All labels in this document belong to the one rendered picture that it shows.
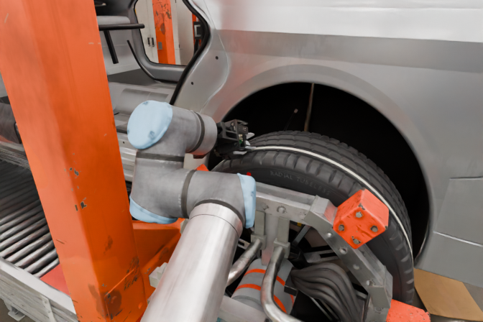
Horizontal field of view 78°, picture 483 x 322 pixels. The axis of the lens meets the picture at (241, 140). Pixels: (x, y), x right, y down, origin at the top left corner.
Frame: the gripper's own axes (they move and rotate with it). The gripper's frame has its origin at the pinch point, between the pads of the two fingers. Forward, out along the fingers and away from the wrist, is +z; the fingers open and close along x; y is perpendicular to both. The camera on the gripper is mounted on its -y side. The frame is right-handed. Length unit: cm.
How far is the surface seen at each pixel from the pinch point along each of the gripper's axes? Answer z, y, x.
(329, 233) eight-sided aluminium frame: -4.3, 21.2, -24.7
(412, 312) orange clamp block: 11, 31, -44
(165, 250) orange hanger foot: 11, -48, -29
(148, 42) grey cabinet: 256, -338, 296
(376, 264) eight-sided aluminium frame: 3.6, 27.6, -32.5
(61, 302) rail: -2, -99, -45
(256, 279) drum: -5.4, 1.7, -33.8
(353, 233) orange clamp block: -5.3, 26.6, -24.7
